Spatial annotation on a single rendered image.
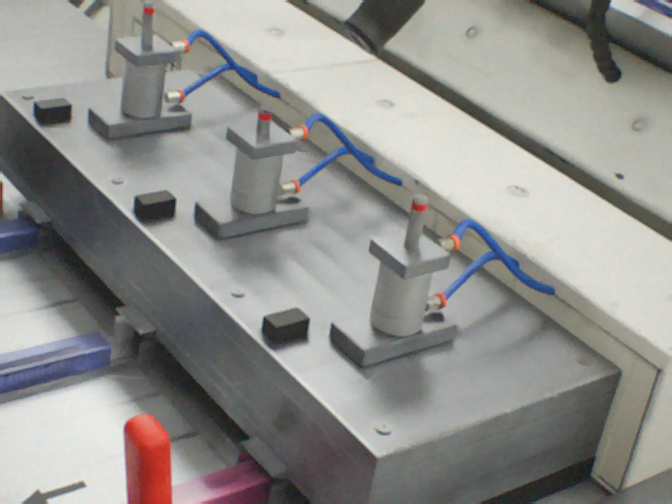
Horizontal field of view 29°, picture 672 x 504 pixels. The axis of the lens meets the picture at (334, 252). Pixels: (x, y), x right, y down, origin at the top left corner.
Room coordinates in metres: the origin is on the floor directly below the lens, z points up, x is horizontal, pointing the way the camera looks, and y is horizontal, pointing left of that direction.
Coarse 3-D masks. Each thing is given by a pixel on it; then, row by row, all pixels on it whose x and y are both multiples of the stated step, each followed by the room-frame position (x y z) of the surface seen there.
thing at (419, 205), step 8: (416, 200) 0.50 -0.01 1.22; (424, 200) 0.50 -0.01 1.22; (416, 208) 0.50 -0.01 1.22; (424, 208) 0.50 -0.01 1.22; (416, 216) 0.50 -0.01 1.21; (424, 216) 0.51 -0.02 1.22; (408, 224) 0.51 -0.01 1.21; (416, 224) 0.51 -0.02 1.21; (408, 232) 0.51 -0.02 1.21; (416, 232) 0.51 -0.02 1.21; (408, 240) 0.51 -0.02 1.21; (416, 240) 0.51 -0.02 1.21; (408, 248) 0.51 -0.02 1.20; (416, 248) 0.51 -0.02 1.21
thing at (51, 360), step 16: (80, 336) 0.60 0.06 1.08; (96, 336) 0.60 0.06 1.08; (16, 352) 0.58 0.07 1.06; (32, 352) 0.58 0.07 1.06; (48, 352) 0.58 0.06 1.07; (64, 352) 0.58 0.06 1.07; (80, 352) 0.59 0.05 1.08; (96, 352) 0.59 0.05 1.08; (0, 368) 0.57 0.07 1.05; (16, 368) 0.57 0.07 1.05; (32, 368) 0.57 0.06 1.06; (48, 368) 0.58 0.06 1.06; (64, 368) 0.58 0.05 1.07; (80, 368) 0.59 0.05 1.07; (0, 384) 0.57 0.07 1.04; (16, 384) 0.57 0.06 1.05
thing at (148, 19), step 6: (144, 6) 0.65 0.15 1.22; (150, 6) 0.65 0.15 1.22; (144, 12) 0.65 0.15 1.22; (150, 12) 0.65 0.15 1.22; (144, 18) 0.65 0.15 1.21; (150, 18) 0.65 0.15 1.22; (144, 24) 0.65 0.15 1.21; (150, 24) 0.65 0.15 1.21; (144, 30) 0.65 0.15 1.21; (150, 30) 0.65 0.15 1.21; (144, 36) 0.66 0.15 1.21; (150, 36) 0.66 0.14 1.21; (144, 42) 0.66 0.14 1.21; (150, 42) 0.66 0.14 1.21
